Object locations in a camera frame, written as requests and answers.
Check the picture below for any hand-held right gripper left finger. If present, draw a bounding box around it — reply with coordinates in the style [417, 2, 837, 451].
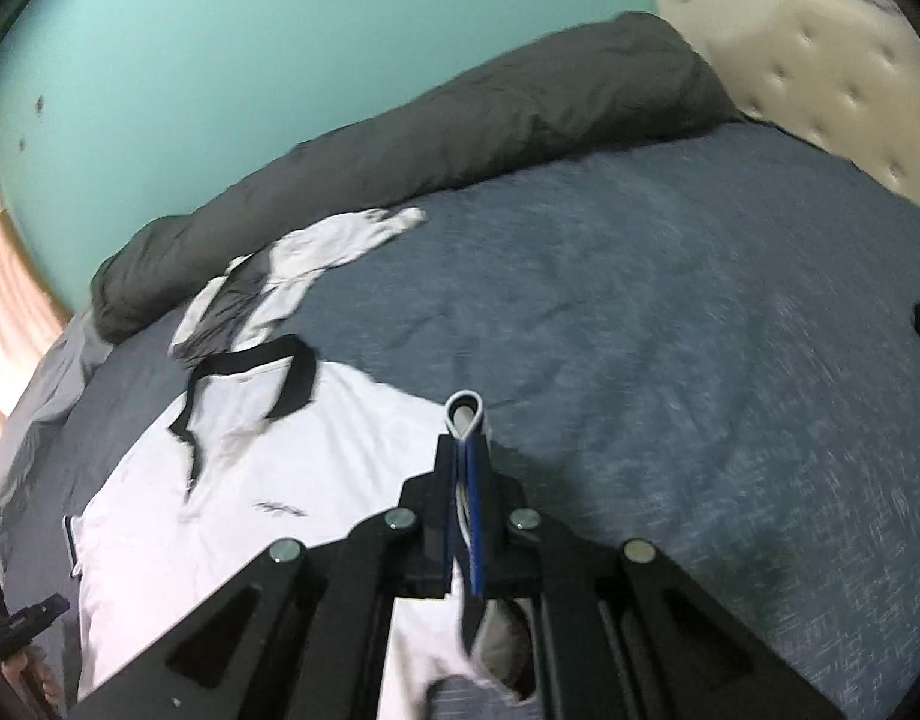
[74, 435, 461, 720]

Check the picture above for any light grey bed sheet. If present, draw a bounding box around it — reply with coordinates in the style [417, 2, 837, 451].
[0, 307, 116, 563]

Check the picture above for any cream tufted headboard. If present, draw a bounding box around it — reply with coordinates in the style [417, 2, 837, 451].
[636, 0, 920, 211]

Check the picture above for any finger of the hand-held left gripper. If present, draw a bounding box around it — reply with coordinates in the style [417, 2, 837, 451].
[21, 592, 73, 626]

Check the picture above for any person's left hand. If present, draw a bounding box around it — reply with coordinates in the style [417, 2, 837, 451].
[2, 651, 65, 706]

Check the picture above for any white crumpled garment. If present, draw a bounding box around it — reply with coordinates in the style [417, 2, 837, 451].
[171, 206, 429, 361]

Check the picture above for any dark grey rolled duvet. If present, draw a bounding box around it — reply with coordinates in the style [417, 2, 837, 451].
[91, 11, 742, 346]

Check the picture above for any white polo shirt black collar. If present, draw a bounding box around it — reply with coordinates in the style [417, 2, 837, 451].
[64, 336, 540, 720]

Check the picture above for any blue patterned bed cover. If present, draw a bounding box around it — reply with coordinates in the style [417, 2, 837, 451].
[0, 120, 920, 720]

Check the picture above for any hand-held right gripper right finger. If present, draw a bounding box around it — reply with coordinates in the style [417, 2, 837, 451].
[467, 439, 843, 720]

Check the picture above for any dark grey crumpled garment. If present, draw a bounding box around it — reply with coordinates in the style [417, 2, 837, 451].
[176, 255, 275, 357]

